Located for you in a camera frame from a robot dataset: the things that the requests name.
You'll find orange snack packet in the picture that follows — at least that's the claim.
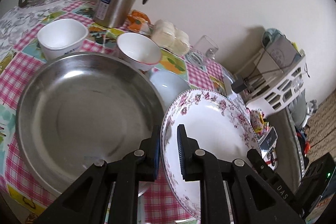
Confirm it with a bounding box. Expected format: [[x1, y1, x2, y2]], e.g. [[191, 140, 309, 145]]
[[127, 10, 151, 35]]

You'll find clear glass mug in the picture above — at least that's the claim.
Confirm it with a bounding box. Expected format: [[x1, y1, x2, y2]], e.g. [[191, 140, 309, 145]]
[[185, 35, 219, 68]]

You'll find white square bowl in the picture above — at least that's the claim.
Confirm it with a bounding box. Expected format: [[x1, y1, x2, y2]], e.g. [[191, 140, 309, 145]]
[[37, 19, 89, 61]]

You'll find white plastic basket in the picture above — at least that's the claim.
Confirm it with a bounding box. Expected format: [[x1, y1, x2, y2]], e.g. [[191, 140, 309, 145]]
[[233, 28, 310, 117]]

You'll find grey floral towel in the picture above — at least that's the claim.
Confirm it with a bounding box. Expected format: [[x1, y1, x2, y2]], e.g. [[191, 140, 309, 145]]
[[0, 0, 79, 60]]

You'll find black power adapter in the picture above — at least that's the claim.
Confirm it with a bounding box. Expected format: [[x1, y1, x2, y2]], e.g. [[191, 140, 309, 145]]
[[231, 75, 255, 93]]

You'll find bag of steamed buns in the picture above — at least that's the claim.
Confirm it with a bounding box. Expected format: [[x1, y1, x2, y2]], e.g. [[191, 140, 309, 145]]
[[151, 20, 190, 56]]

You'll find strawberry pattern bowl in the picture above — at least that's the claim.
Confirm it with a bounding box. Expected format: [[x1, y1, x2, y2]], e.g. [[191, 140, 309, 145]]
[[116, 32, 162, 72]]

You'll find floral rim round plate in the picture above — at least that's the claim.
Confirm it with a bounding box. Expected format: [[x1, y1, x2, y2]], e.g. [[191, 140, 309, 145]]
[[161, 89, 260, 219]]

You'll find candy packet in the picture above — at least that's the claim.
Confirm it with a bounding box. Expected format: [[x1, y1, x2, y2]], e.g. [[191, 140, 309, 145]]
[[250, 110, 270, 136]]

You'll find pink checkered tablecloth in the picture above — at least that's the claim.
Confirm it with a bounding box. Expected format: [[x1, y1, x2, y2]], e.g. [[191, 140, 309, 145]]
[[1, 0, 233, 223]]

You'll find small white bowl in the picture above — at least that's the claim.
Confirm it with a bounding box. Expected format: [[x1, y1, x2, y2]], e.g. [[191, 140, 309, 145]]
[[149, 70, 190, 110]]

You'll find large stainless steel plate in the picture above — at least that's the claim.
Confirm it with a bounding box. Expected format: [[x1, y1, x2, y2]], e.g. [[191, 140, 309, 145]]
[[16, 52, 164, 196]]

